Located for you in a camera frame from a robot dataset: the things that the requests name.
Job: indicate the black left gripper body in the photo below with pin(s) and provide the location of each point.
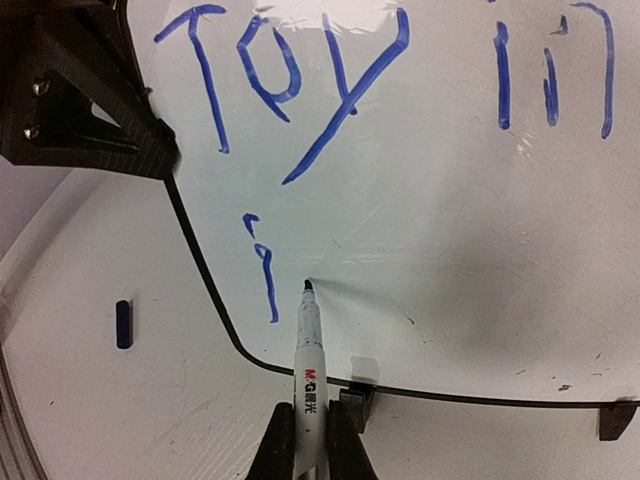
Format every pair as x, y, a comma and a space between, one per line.
81, 33

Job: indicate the blue marker cap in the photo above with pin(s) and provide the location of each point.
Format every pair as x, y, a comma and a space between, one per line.
124, 324

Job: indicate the blue whiteboard marker pen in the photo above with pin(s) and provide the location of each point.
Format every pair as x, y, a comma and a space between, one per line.
310, 391

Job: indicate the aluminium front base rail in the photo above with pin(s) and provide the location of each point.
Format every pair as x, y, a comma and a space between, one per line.
19, 456

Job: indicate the black whiteboard stand foot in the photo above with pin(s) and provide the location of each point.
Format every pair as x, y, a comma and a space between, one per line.
614, 418
358, 400

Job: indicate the white whiteboard with black frame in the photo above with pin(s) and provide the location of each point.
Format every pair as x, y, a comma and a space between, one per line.
459, 180

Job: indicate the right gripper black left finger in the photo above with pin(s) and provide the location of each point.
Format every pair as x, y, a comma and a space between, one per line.
274, 459

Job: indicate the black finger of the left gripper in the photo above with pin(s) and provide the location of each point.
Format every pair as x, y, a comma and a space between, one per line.
60, 115

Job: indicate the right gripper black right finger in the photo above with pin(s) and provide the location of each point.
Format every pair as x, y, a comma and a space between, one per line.
347, 457

